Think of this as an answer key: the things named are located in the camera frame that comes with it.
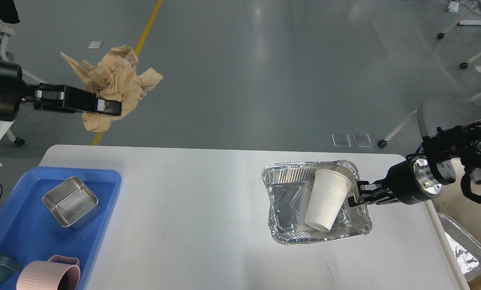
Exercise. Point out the aluminium foil tray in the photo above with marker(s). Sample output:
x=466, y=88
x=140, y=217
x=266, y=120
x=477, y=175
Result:
x=289, y=187

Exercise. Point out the white bin at right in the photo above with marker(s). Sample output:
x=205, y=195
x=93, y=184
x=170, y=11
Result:
x=461, y=220

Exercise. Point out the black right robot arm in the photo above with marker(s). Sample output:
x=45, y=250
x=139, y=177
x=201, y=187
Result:
x=461, y=142

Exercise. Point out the brown paper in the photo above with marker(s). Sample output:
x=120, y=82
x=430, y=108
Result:
x=114, y=78

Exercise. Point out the grey office chair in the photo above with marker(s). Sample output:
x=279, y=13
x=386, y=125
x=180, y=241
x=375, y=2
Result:
x=436, y=112

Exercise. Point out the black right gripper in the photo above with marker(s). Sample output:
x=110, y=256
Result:
x=409, y=182

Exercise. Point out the pink HOME mug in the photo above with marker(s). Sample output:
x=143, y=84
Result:
x=56, y=273

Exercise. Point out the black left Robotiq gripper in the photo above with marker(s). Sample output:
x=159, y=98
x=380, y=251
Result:
x=57, y=98

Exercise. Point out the white paper cup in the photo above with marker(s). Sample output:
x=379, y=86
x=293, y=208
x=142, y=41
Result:
x=329, y=191

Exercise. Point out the small stainless steel tray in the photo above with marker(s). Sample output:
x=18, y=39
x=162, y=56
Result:
x=72, y=203

